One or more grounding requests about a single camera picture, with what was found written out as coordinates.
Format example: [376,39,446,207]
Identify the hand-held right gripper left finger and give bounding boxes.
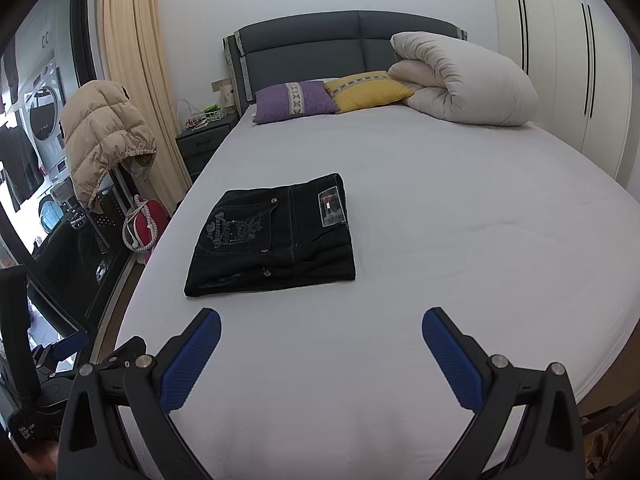
[57,307,222,480]

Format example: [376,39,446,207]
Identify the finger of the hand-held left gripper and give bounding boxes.
[97,337,148,367]
[32,330,92,373]

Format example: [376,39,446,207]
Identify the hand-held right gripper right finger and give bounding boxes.
[421,306,586,480]

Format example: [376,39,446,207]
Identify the black denim pants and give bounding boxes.
[184,173,357,298]

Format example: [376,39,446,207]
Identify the red and white bag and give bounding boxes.
[122,194,171,264]

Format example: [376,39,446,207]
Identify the white washing machine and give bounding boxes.
[35,180,76,241]

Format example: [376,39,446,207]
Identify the grey upholstered bed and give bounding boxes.
[92,10,640,480]

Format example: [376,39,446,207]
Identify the brown cloth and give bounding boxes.
[580,400,635,480]

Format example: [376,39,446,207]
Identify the dark hanging garment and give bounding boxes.
[0,124,45,213]

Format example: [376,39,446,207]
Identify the beige puffer jacket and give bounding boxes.
[60,80,158,211]

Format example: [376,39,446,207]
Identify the dark grey nightstand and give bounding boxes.
[175,112,240,186]

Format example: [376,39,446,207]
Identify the white tumble dryer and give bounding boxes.
[19,60,68,181]

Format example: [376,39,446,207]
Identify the tray of small things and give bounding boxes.
[177,100,225,130]

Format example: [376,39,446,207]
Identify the small beige box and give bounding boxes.
[212,78,239,115]

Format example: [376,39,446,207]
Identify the purple pillow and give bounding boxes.
[251,80,341,125]

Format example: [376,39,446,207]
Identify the white folded duvet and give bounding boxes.
[387,31,540,127]

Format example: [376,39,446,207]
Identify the yellow pillow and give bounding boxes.
[324,71,416,113]

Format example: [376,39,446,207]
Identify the beige curtain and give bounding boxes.
[96,0,193,191]

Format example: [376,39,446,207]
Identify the white wardrobe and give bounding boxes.
[487,0,636,181]

